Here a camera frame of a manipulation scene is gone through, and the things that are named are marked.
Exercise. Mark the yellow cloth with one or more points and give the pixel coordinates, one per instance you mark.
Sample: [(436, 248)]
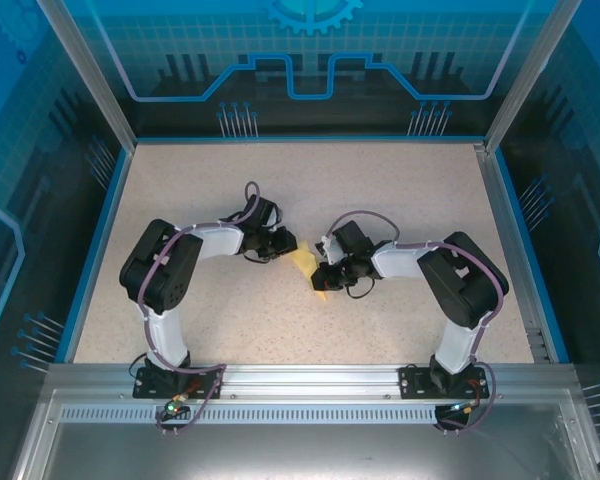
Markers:
[(305, 260)]

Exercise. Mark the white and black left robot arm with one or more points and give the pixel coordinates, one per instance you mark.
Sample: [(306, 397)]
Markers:
[(160, 272)]

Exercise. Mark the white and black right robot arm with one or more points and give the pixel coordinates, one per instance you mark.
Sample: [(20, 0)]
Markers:
[(470, 285)]

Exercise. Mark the grey sheet metal panel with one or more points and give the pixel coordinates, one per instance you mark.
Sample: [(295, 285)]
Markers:
[(300, 452)]

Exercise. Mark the blue table edge strip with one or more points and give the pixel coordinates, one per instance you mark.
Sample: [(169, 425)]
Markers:
[(310, 139), (97, 255)]

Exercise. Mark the aluminium mounting rail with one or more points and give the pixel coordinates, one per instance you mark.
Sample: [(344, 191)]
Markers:
[(310, 380)]

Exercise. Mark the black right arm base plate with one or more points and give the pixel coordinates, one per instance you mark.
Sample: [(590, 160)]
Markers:
[(415, 382)]

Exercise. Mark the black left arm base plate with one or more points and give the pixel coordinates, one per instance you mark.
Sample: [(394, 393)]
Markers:
[(205, 380)]

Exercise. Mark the aluminium side rail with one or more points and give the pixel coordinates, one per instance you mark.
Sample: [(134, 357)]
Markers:
[(517, 260)]

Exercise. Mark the aluminium frame post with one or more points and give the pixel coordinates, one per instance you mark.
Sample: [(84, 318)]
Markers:
[(90, 80), (527, 75)]

